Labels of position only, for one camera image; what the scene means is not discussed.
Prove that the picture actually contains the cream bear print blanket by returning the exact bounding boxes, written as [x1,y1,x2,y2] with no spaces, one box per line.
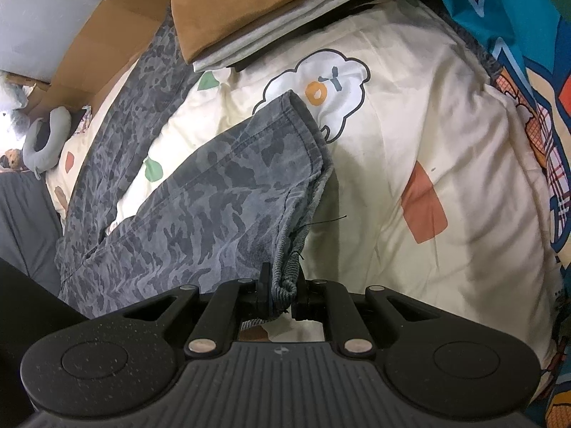
[45,0,563,402]

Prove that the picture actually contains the teal cartoon print blanket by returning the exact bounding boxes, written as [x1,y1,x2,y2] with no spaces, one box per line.
[421,0,571,428]

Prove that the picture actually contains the grey camouflage pants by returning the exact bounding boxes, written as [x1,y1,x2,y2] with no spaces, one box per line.
[56,6,349,324]

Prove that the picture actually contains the grey neck pillow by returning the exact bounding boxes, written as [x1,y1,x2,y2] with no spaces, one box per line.
[22,106,73,181]

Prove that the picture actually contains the brown teddy bear toy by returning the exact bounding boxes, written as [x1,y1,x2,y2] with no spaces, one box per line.
[0,148,23,172]

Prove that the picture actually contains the flat brown cardboard sheet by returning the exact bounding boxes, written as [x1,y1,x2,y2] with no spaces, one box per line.
[22,0,172,119]

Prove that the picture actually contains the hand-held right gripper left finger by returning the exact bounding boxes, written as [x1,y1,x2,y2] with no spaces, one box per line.
[120,263,274,358]

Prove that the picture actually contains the floral print cloth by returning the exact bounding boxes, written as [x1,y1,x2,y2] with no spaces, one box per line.
[71,105,94,134]

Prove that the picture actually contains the white folded garment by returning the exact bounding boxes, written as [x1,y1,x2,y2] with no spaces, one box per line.
[194,0,409,72]

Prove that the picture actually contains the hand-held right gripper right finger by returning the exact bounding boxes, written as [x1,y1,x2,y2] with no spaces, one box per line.
[292,279,440,358]

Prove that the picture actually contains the white fluffy pillow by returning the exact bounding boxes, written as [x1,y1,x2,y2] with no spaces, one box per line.
[0,71,36,112]

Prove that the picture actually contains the black cloth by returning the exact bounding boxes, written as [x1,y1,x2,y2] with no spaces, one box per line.
[35,120,56,152]

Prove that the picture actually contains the black folded garment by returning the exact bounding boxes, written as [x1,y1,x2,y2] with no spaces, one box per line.
[232,0,429,73]

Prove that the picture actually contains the brown folded garment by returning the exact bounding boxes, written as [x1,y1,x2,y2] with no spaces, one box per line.
[168,0,371,63]

